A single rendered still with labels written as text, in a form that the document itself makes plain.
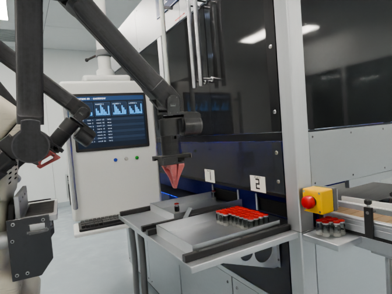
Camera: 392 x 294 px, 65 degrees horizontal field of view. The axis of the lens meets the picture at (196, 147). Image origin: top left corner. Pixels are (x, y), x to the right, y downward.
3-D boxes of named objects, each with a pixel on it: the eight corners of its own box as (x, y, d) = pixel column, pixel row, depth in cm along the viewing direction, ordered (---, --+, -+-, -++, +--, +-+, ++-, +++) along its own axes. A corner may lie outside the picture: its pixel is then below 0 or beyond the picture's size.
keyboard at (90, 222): (154, 211, 172) (154, 207, 172) (161, 217, 159) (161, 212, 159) (78, 224, 157) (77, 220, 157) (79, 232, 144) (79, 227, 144)
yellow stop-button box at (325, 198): (318, 206, 100) (317, 184, 100) (338, 210, 94) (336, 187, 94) (302, 210, 97) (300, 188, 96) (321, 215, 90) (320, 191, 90)
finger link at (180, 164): (187, 188, 89) (184, 156, 88) (164, 192, 85) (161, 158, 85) (177, 185, 95) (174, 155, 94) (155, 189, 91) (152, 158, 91)
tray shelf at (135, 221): (206, 199, 165) (206, 196, 165) (314, 232, 105) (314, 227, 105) (118, 218, 142) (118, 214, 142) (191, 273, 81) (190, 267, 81)
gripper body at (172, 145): (192, 158, 90) (190, 133, 89) (160, 163, 85) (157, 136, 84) (182, 158, 95) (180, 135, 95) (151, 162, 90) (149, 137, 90)
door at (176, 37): (171, 137, 182) (163, 36, 179) (213, 135, 142) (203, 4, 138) (170, 137, 182) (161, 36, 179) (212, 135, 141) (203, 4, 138)
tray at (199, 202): (211, 198, 161) (210, 191, 161) (242, 206, 138) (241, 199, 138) (150, 210, 144) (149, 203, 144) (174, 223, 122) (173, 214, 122)
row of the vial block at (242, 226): (224, 220, 119) (224, 208, 119) (256, 231, 104) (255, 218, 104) (220, 221, 118) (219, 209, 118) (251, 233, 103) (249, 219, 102)
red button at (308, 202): (308, 206, 96) (307, 193, 96) (319, 208, 92) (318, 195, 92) (300, 208, 94) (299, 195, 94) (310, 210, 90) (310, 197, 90)
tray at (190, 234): (233, 214, 126) (233, 206, 126) (280, 230, 104) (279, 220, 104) (157, 234, 109) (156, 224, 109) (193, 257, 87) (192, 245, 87)
